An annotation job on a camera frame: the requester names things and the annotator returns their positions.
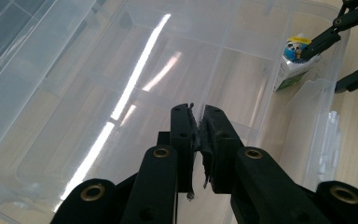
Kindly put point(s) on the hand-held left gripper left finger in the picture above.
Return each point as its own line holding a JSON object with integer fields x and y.
{"x": 181, "y": 130}

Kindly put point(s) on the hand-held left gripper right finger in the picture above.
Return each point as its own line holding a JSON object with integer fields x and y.
{"x": 219, "y": 137}

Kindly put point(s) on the small white cartoon drink carton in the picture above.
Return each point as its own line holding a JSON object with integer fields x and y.
{"x": 292, "y": 68}

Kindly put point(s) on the clear plastic storage box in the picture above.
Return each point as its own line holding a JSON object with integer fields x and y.
{"x": 180, "y": 71}

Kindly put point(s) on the clear plastic box lid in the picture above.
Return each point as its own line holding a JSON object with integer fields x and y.
{"x": 21, "y": 62}

